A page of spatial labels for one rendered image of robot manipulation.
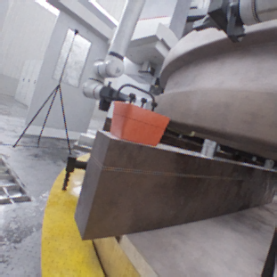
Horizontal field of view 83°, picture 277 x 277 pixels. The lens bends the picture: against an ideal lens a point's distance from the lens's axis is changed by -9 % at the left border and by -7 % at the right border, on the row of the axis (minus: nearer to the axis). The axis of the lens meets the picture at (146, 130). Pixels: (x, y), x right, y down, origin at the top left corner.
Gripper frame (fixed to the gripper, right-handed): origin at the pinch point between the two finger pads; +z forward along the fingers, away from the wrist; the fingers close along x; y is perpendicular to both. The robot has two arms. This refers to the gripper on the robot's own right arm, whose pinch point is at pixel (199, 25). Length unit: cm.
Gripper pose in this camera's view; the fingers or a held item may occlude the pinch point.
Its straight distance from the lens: 73.2
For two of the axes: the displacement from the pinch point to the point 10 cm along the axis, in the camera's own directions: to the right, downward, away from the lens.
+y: 2.9, -9.6, -0.3
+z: -5.6, -2.0, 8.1
